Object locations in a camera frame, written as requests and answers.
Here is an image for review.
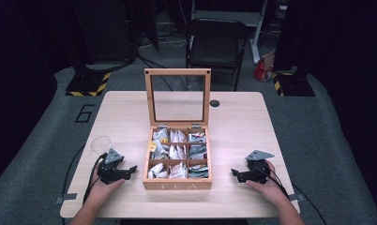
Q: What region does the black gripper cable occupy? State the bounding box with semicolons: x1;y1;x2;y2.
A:
255;165;328;225
83;152;109;205

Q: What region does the black stand base striped edge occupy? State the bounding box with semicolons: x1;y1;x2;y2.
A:
271;71;316;98
65;70;112;98

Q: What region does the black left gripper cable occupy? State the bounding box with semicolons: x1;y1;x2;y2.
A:
83;152;109;205

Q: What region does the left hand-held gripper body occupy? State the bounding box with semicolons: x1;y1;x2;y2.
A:
97;148;126;186

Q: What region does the white desk leg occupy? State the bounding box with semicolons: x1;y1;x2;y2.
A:
249;0;270;65

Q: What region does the person's left hand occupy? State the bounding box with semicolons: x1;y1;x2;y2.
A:
88;162;127;204

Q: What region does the pile of tea bag packets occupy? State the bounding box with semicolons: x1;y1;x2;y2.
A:
147;127;210;180

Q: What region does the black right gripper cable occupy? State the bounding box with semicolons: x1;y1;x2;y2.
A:
255;165;328;225

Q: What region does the wooden tea box with glass lid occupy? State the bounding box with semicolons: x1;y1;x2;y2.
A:
142;67;214;191

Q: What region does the person's right hand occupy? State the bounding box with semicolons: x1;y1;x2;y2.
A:
246;159;288;205

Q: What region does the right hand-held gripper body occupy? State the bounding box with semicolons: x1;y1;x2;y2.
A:
245;149;272;186

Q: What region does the grey tape strip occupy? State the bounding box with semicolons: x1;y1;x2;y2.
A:
54;192;79;204
288;193;305;203

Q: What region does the red and white bag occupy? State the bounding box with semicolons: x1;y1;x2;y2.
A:
252;50;277;83

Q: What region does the black folding chair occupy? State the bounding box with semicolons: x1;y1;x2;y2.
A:
185;17;250;92

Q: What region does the clear glass cup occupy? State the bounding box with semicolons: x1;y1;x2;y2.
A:
90;135;113;156

